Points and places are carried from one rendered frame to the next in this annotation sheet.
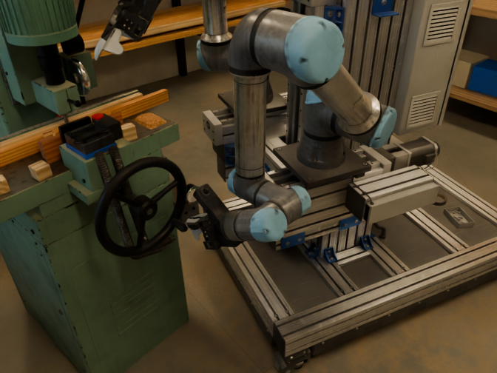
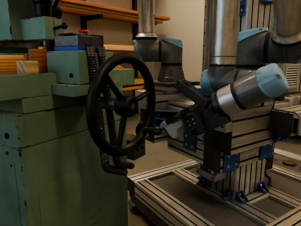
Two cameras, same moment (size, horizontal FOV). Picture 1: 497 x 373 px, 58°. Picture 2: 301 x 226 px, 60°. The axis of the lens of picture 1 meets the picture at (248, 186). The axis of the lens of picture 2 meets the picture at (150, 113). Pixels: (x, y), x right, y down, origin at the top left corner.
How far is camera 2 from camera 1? 0.72 m
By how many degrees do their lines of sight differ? 25
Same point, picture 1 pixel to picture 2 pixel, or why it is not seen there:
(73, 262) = (43, 177)
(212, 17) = (146, 19)
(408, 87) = not seen: hidden behind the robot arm
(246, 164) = (225, 50)
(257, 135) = (235, 21)
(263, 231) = (276, 76)
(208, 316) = not seen: outside the picture
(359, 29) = (254, 10)
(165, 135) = (126, 75)
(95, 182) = (83, 75)
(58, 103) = (46, 28)
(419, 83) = not seen: hidden behind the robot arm
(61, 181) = (46, 81)
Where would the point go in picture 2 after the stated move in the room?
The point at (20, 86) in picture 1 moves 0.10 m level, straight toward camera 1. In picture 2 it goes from (10, 21) to (16, 18)
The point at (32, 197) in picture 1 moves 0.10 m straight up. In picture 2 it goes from (17, 86) to (13, 45)
